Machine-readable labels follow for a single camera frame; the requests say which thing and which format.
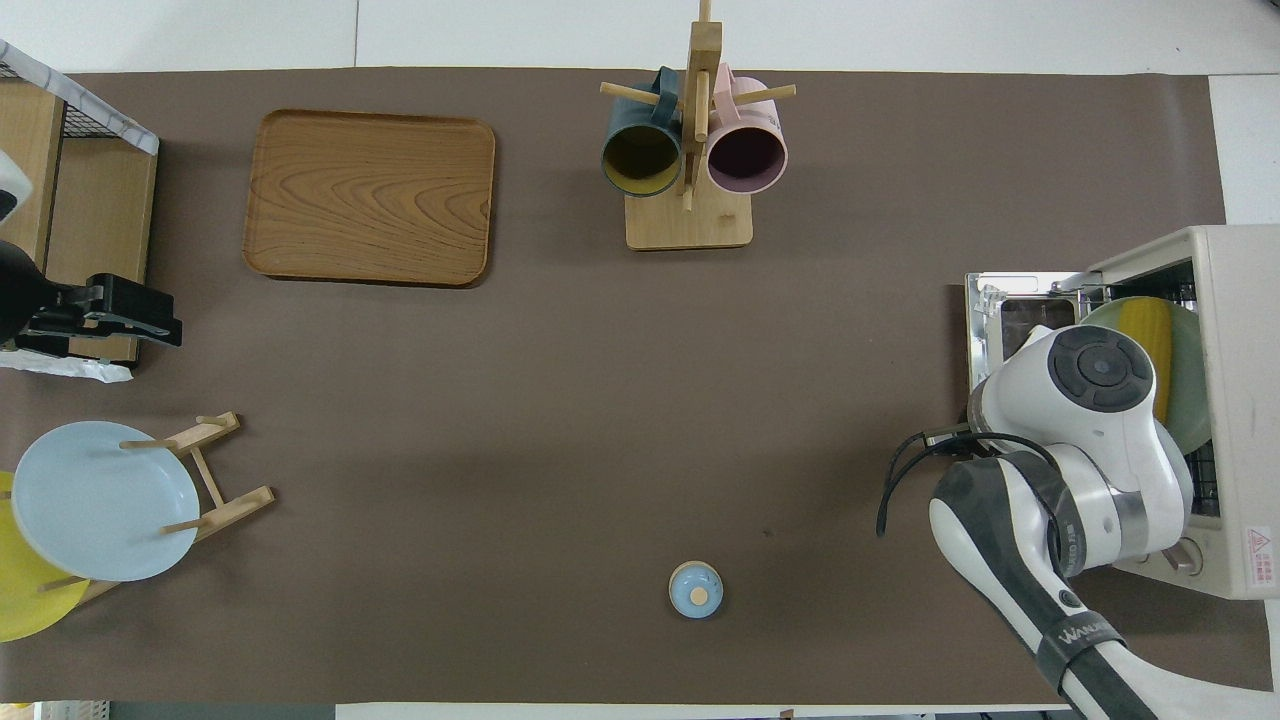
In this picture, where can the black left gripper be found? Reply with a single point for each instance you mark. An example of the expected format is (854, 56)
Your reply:
(20, 290)

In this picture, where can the yellow corn cob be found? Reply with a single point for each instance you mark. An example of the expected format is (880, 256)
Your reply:
(1155, 335)

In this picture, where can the mint green plate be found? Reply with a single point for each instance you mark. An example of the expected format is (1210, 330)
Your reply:
(1190, 380)

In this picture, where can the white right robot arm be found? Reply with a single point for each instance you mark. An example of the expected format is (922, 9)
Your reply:
(1100, 400)

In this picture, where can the cream toaster oven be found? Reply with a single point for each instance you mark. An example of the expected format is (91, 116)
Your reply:
(1240, 400)

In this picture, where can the wooden two-step shelf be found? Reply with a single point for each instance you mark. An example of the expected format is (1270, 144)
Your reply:
(100, 220)

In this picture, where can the light blue plate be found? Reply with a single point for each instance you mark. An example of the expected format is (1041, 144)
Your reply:
(90, 500)

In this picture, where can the wooden plate rack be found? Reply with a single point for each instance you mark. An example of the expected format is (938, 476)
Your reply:
(235, 505)

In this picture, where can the brown wooden tray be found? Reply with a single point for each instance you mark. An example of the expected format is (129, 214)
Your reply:
(370, 195)

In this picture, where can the yellow plate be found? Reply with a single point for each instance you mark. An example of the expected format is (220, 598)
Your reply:
(25, 600)

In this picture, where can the brown table mat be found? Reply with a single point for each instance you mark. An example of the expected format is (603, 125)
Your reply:
(500, 400)

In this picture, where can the dark blue mug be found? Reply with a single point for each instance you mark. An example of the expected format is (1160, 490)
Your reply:
(641, 160)

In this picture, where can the wooden mug rack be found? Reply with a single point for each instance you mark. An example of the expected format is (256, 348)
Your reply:
(690, 225)

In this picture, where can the small blue bell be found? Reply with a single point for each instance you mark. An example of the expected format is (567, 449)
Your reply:
(696, 590)

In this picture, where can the pink mug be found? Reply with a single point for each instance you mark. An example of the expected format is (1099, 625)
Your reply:
(747, 155)

